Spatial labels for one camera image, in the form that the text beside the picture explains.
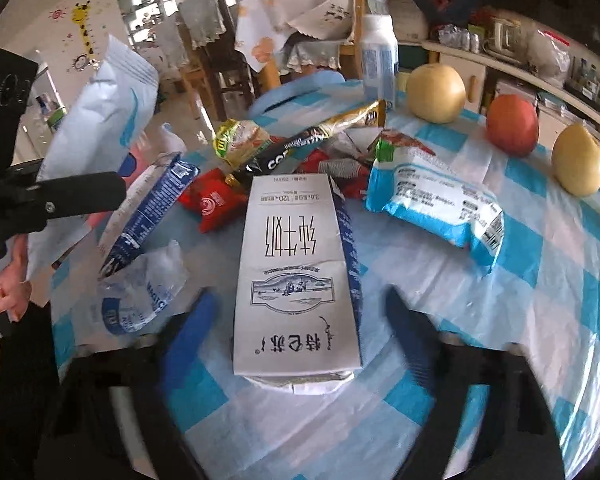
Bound red snack packet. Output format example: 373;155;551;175
177;167;251;233

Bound white blue snack packet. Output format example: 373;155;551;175
365;152;506;275

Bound red white candy wrapper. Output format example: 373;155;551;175
300;152;373;198

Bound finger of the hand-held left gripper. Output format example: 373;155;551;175
0;171;128;237

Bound cream cabinet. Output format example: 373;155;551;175
395;40;600;171

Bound dark wooden chair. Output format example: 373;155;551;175
180;0;255;122

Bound large white blue plastic bag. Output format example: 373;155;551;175
25;35;161;281

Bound giraffe wall sticker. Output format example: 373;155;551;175
70;0;101;71

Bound white plastic bottle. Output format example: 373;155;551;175
360;14;400;111

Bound person's left hand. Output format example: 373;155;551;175
0;232;33;323

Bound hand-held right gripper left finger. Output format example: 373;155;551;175
35;287;221;480

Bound clear plastic bag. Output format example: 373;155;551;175
525;27;571;86

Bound blue biscuit wrapper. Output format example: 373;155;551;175
98;152;201;281

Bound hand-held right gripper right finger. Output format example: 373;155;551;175
384;285;566;480

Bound red apple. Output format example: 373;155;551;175
486;94;540;157

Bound clear blue printed plastic wrapper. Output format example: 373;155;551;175
75;240;191;348

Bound gold black coffee stick packet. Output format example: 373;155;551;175
225;100;386;191

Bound white paper with dark drawing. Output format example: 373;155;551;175
287;0;356;41

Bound yellow pear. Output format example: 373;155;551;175
406;63;467;124

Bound yellow apple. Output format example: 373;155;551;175
551;124;600;197

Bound red green snack wrapper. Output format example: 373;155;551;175
372;129;437;161

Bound white electric kettle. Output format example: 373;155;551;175
487;17;526;58

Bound white milk carton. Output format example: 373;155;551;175
231;174;365;395

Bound blue white checked tablecloth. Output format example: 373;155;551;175
50;71;600;480

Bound green yellow snack packet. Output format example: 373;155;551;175
213;119;273;168

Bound cardboard box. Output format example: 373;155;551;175
387;0;428;41

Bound silver foil packets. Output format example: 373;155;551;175
437;25;483;53

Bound white lace cloth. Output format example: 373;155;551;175
285;35;343;73

